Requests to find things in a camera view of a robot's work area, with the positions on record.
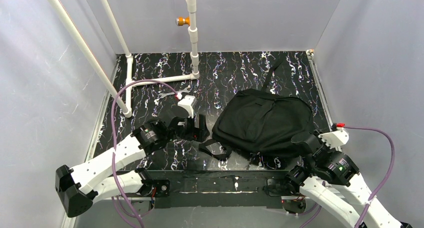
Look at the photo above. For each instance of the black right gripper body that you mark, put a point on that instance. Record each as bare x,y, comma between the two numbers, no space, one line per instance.
301,139

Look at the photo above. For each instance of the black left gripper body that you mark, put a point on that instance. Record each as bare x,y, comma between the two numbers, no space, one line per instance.
188,127

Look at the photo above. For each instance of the black student backpack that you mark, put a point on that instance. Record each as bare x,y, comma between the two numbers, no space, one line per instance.
256,121

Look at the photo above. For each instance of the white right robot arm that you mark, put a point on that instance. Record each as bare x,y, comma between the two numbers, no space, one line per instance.
333,181

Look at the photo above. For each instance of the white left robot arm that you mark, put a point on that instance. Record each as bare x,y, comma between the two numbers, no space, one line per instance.
81,186

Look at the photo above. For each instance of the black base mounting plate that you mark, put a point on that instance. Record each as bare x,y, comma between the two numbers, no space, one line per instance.
190,188

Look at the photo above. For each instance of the orange knob on pipe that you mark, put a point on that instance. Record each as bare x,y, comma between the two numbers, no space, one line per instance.
181,21

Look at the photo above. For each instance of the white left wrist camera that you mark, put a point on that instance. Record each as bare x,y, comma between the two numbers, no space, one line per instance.
187,102

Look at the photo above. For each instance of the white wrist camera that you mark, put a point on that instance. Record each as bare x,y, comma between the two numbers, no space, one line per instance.
187,102
337,137

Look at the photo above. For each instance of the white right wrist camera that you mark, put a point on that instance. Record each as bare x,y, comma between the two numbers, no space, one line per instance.
337,137

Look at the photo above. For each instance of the aluminium rail frame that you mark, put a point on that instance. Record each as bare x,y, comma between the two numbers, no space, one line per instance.
222,75

